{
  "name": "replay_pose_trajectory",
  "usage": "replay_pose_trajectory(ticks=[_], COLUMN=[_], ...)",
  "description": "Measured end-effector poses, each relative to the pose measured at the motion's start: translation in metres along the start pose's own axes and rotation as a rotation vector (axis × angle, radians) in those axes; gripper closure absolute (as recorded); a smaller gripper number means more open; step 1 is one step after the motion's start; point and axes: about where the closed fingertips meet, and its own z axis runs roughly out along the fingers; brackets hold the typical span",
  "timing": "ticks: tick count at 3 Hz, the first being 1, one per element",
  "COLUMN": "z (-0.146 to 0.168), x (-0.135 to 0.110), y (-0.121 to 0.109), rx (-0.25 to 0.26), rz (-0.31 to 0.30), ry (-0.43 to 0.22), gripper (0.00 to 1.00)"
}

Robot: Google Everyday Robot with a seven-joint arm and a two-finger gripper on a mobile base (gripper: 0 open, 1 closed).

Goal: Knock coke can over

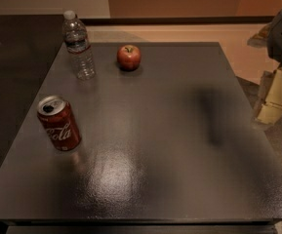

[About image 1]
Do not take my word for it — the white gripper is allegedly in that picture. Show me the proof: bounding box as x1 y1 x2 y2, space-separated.
247 9 282 125

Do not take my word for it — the red coca-cola can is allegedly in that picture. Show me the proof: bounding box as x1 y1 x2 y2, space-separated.
37 96 81 151

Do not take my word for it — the red apple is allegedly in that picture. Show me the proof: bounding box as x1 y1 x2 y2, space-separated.
117 45 141 71

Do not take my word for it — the clear plastic water bottle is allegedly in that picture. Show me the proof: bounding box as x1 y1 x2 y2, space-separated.
62 11 96 80

